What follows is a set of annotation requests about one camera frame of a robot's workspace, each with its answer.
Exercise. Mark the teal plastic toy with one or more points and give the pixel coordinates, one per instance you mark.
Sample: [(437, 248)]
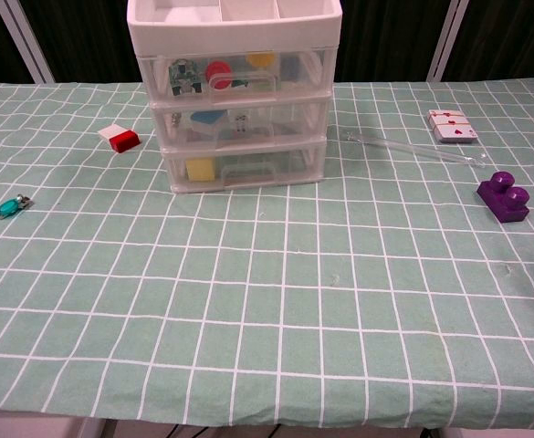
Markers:
[(240, 83)]

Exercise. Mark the deck of playing cards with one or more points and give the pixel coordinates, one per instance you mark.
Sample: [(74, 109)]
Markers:
[(451, 128)]

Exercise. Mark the blue and white block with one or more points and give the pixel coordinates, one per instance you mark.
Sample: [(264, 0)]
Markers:
[(207, 119)]

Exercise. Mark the clear drawer with toys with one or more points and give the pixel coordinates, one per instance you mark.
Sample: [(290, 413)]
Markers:
[(303, 68)]

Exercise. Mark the red and white block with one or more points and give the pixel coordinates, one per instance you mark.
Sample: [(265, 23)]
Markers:
[(122, 139)]

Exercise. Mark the clear plastic rod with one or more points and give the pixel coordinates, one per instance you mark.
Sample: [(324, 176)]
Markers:
[(412, 148)]

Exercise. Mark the red plastic toy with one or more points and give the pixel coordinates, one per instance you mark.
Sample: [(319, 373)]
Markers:
[(218, 73)]

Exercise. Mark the purple building block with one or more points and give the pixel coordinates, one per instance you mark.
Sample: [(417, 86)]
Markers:
[(504, 201)]

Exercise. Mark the black curtain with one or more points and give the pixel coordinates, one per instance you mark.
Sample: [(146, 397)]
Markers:
[(79, 36)]

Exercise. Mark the green checkered tablecloth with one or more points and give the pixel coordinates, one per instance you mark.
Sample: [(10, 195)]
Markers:
[(266, 296)]

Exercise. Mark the teal metal clip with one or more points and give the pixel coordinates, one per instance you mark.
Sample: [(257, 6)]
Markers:
[(8, 208)]

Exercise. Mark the white dotted dice block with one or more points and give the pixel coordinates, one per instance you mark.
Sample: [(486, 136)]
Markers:
[(241, 123)]

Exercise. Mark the small metal trinket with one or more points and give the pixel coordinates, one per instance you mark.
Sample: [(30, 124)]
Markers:
[(175, 121)]

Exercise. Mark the yellow plastic toy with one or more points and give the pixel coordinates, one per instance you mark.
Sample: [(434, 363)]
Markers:
[(261, 59)]

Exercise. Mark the clear plastic drawer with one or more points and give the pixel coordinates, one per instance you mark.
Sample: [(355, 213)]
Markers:
[(294, 123)]

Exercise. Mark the white plastic drawer cabinet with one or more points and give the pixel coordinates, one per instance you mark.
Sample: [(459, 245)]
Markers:
[(234, 32)]

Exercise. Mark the yellow sponge block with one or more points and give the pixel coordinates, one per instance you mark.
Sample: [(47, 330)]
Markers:
[(200, 169)]

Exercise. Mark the white frame post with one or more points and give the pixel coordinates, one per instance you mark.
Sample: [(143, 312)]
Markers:
[(447, 41), (27, 41)]

